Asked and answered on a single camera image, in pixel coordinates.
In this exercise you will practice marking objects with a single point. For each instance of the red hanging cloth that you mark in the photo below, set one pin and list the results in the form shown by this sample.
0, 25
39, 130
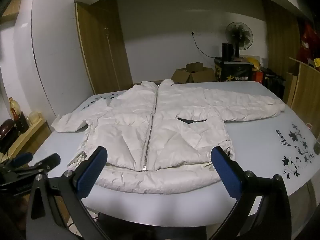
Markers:
310, 40

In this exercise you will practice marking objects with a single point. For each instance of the small cardboard box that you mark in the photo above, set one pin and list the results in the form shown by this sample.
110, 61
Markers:
196, 66

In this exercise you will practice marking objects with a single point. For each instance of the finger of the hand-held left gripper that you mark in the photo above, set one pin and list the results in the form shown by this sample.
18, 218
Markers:
22, 158
47, 162

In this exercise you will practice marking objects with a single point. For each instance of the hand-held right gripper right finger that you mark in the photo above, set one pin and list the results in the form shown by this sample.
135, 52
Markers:
225, 175

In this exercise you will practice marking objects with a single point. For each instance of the black standing fan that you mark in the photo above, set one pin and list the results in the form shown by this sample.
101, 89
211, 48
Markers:
239, 33

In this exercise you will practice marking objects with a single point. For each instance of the dark round helmet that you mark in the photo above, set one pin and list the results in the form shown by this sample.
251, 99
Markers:
7, 135

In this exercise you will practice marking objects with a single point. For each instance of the tall wooden panel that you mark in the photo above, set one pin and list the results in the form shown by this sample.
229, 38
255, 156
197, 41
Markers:
281, 35

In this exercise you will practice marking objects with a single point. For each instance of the black bag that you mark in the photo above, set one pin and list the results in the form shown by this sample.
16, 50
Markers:
275, 82

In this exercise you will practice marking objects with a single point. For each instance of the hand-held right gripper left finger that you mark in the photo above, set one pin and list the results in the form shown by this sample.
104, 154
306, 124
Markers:
86, 177

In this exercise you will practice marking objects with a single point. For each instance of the white puffer jacket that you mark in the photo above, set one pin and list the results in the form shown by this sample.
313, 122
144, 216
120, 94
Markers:
175, 130

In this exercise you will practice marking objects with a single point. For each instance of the cooking oil bottle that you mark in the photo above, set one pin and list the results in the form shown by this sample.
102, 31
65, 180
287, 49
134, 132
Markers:
14, 107

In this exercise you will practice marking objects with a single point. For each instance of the orange container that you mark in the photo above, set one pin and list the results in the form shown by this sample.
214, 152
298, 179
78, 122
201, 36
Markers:
259, 76

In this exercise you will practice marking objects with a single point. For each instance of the clear plastic jar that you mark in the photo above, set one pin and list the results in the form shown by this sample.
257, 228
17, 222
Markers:
35, 117

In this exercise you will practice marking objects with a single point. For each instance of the wooden side cabinet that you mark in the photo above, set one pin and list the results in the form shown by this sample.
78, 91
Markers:
306, 90

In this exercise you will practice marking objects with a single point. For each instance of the low wooden shelf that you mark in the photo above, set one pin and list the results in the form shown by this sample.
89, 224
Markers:
27, 140

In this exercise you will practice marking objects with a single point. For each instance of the yellow flower ornament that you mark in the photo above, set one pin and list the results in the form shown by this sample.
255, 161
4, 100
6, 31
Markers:
317, 62

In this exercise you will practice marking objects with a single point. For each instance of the large open cardboard box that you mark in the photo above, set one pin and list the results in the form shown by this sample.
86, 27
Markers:
197, 76

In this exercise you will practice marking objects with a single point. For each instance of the black cylinder container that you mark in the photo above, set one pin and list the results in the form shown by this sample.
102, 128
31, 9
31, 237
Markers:
227, 51

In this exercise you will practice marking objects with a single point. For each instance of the black and yellow delivery box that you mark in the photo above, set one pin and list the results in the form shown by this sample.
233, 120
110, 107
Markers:
233, 70

